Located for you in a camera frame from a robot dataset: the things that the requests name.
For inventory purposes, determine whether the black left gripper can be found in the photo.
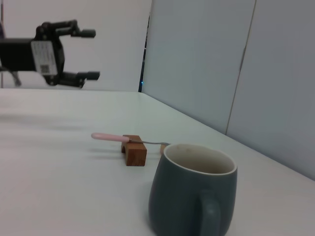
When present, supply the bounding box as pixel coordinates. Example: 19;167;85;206
0;19;101;89

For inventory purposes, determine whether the pink handled metal spoon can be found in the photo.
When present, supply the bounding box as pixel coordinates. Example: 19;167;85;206
91;132;171;146

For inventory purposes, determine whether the dark grey ceramic cup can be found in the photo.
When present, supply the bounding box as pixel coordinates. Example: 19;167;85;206
148;143;239;236

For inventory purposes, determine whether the dark brown wooden arch block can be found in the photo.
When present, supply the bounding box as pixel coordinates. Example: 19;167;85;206
121;134;148;167

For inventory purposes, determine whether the left wrist cable with connector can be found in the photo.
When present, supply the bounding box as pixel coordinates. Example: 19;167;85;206
9;70;22;87

